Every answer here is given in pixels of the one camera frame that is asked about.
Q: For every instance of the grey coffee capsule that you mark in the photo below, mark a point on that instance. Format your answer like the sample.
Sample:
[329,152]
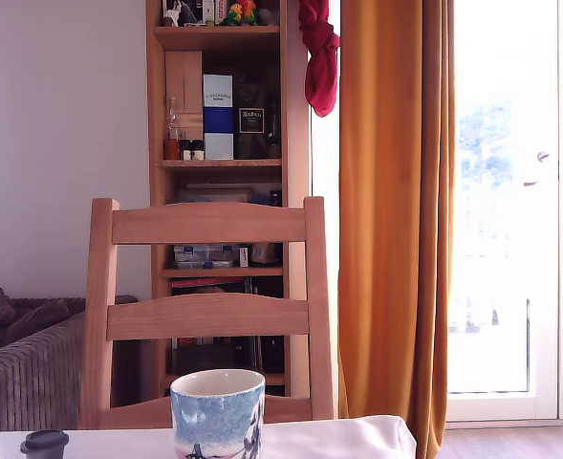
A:
[44,444]

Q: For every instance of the blue painted coffee cup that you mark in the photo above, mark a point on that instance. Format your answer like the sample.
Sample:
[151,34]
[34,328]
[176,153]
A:
[214,421]

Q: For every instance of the dark glass container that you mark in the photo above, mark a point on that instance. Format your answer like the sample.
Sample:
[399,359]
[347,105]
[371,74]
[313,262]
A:
[264,253]

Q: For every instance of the small white and red box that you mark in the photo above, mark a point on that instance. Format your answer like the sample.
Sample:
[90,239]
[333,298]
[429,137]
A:
[244,257]

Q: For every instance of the wooden ladder-back chair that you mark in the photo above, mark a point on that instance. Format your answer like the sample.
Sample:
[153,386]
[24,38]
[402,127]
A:
[209,222]

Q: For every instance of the clear plastic storage box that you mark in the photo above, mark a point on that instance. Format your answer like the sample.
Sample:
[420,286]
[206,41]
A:
[204,255]

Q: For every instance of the red book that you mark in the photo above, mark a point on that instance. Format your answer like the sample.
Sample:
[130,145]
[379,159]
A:
[204,282]

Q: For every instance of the dark bottle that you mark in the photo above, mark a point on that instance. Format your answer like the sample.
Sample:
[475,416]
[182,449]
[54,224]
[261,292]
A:
[274,136]

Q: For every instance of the orange curtain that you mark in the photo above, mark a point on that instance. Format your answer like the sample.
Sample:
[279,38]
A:
[386,191]

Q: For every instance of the black box with label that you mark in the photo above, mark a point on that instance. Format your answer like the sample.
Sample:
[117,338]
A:
[251,119]

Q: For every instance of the small dark-capped jar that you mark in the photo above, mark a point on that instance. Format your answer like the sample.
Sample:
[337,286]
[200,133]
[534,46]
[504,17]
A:
[186,150]
[198,150]

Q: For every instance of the white and blue box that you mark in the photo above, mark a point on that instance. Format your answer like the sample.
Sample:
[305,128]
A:
[218,119]

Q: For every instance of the red jar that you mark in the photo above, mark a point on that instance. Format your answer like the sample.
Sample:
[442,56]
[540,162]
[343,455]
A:
[171,149]

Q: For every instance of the clear glass bottle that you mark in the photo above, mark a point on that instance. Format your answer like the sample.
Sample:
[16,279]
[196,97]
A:
[172,119]

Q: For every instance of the red hanging cloth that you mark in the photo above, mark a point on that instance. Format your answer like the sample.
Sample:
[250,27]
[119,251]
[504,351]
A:
[321,72]

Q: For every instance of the tall wooden box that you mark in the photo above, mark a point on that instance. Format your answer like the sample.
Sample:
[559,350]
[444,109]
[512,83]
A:
[183,86]

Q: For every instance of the tall wooden bookshelf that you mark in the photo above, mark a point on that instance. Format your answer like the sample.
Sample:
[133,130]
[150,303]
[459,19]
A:
[214,37]

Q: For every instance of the white tablecloth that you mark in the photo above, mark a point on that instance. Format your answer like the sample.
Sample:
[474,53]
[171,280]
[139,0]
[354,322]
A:
[333,440]

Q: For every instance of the orange parrot figurine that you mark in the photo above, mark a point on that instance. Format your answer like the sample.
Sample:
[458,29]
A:
[251,12]

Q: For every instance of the green parrot figurine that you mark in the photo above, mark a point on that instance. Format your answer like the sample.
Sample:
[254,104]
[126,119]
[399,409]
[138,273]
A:
[232,14]

